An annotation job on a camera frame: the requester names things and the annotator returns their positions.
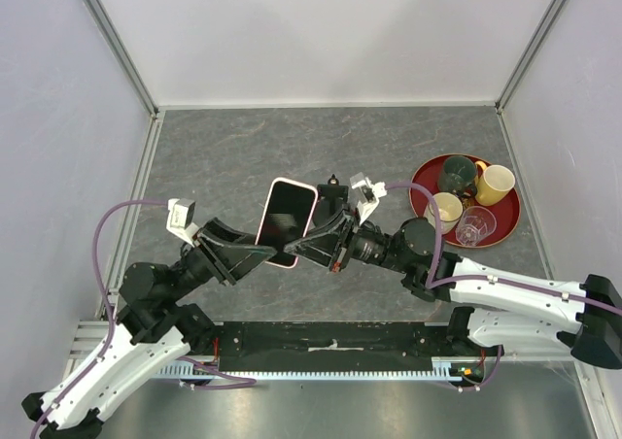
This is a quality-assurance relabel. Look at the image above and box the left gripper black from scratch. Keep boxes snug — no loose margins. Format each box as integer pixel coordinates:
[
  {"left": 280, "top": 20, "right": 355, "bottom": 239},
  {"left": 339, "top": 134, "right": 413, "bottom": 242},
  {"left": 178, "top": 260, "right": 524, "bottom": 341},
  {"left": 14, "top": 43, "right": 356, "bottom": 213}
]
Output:
[{"left": 167, "top": 215, "right": 280, "bottom": 301}]

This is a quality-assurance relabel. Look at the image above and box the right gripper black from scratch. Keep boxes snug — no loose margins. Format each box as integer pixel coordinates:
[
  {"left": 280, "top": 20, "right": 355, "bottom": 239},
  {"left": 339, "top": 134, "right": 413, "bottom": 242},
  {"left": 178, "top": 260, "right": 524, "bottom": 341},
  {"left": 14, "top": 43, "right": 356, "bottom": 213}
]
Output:
[{"left": 285, "top": 205, "right": 410, "bottom": 274}]

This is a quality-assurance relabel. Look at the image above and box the black phone stand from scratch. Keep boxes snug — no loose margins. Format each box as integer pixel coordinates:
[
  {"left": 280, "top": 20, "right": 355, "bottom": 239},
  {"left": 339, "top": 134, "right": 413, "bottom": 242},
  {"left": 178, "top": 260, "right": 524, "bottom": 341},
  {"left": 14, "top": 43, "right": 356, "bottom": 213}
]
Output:
[{"left": 312, "top": 174, "right": 349, "bottom": 227}]

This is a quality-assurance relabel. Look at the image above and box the phone with pink case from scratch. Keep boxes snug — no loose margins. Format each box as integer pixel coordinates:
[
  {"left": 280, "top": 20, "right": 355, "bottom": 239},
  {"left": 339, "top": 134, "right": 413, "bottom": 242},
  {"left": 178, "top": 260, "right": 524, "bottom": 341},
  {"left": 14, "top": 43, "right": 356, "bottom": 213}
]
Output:
[{"left": 255, "top": 177, "right": 319, "bottom": 269}]

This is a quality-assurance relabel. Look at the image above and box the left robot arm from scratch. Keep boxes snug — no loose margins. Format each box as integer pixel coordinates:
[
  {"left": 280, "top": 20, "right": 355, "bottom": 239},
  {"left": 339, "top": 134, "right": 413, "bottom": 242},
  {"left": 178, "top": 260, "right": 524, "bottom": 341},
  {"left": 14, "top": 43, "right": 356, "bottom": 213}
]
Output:
[{"left": 22, "top": 219, "right": 276, "bottom": 438}]

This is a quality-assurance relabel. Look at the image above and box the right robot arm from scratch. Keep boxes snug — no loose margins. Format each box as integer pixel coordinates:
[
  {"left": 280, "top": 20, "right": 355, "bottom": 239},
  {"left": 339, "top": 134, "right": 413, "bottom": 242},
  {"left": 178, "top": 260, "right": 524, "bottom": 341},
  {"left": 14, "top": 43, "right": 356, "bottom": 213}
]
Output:
[{"left": 284, "top": 210, "right": 621, "bottom": 370}]

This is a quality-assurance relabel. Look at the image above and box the cream white cup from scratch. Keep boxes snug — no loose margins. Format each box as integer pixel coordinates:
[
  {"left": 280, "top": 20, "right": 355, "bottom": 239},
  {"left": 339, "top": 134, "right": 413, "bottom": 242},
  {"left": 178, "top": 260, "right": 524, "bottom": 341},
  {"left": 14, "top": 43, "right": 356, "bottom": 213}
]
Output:
[{"left": 433, "top": 192, "right": 464, "bottom": 235}]

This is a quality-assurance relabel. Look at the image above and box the dark green mug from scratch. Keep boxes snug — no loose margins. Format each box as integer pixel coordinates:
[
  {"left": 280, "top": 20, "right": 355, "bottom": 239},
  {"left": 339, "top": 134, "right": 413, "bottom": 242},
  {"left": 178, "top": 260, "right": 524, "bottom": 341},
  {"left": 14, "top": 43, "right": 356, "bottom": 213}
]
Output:
[{"left": 437, "top": 155, "right": 477, "bottom": 197}]

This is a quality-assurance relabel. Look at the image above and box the clear drinking glass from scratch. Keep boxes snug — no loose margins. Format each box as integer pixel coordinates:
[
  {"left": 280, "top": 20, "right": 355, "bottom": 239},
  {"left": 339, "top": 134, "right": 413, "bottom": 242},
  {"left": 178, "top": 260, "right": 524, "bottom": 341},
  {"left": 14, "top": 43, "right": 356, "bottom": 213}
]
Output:
[{"left": 455, "top": 206, "right": 497, "bottom": 247}]

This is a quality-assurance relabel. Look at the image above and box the yellow mug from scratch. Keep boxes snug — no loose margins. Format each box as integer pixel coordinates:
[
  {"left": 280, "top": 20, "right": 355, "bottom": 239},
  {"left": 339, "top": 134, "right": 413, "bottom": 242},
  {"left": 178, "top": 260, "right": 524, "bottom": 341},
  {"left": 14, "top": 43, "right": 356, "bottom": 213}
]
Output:
[{"left": 474, "top": 160, "right": 516, "bottom": 206}]

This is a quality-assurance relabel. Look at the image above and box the round red tray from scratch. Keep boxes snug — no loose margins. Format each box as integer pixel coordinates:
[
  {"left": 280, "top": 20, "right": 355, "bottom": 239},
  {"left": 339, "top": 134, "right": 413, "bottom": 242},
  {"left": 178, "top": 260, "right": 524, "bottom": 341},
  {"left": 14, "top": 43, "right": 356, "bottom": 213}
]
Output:
[{"left": 409, "top": 154, "right": 521, "bottom": 248}]

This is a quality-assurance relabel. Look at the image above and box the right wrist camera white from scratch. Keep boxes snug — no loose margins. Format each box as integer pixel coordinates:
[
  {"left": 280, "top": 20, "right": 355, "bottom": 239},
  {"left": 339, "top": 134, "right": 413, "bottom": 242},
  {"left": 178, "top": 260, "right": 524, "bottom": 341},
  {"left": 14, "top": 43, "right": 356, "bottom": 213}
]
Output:
[{"left": 350, "top": 173, "right": 387, "bottom": 225}]

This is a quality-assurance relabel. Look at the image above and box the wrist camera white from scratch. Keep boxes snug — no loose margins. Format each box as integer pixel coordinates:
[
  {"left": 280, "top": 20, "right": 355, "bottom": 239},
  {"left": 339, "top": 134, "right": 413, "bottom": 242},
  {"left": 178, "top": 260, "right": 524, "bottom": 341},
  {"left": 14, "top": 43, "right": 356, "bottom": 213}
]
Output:
[
  {"left": 350, "top": 173, "right": 387, "bottom": 225},
  {"left": 166, "top": 198, "right": 199, "bottom": 247}
]

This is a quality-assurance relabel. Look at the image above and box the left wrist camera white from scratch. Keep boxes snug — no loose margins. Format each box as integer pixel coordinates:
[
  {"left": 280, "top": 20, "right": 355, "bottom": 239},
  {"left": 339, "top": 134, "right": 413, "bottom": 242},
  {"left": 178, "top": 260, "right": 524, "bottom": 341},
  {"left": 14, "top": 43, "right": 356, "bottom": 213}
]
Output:
[{"left": 166, "top": 198, "right": 199, "bottom": 247}]

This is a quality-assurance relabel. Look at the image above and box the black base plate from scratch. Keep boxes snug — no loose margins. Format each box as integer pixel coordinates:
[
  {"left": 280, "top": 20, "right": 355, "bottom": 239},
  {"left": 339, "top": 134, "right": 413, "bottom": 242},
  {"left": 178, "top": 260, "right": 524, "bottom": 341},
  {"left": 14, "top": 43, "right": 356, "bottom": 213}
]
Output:
[{"left": 198, "top": 321, "right": 500, "bottom": 371}]

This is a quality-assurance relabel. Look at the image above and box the white cable duct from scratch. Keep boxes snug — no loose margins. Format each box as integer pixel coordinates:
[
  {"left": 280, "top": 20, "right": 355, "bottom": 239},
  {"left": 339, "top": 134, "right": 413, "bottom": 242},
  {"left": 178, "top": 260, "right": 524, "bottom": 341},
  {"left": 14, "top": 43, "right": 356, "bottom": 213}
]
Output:
[{"left": 152, "top": 358, "right": 462, "bottom": 383}]

